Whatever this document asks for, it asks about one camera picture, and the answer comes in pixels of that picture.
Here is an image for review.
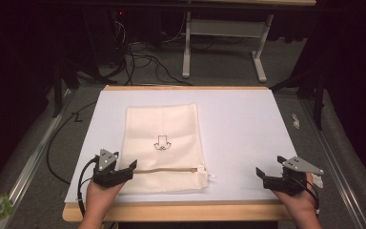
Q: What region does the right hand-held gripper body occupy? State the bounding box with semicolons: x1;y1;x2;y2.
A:
262;156;325;197

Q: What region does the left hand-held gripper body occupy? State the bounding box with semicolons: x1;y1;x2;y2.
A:
91;148;134;189

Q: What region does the cream cloth zipper bag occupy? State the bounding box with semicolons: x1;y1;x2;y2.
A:
118;102;217;196

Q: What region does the person's right hand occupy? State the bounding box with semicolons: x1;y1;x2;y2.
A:
273;173;319;221

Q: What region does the person's left hand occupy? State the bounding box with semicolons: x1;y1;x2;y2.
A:
85;179;126;223

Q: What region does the white plug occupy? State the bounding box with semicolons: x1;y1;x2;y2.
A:
310;173;325;189

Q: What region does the white sheet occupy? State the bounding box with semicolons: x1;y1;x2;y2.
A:
64;89;298;204

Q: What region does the black tape mark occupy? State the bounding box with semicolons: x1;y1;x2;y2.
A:
71;111;85;124

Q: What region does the wooden table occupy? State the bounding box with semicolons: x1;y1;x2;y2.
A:
62;84;295;223

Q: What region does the black metal stand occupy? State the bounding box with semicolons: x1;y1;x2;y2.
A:
51;53;81;119
269;68;328;132

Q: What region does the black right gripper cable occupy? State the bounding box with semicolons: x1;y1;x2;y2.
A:
294;176;320;212

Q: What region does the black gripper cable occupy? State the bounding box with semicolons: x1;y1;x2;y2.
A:
76;155;100;218
294;176;320;212

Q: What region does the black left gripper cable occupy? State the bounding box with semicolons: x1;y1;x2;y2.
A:
76;155;100;218

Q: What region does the metal floor rail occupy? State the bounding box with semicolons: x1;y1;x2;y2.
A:
0;89;74;229
299;98;366;229

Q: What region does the black floor cable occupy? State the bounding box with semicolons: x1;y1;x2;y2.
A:
45;100;98;186

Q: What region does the bundle of black cables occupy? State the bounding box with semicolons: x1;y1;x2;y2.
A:
107;10;193;88

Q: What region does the white desk frame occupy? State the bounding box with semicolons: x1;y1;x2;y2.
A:
181;10;275;84

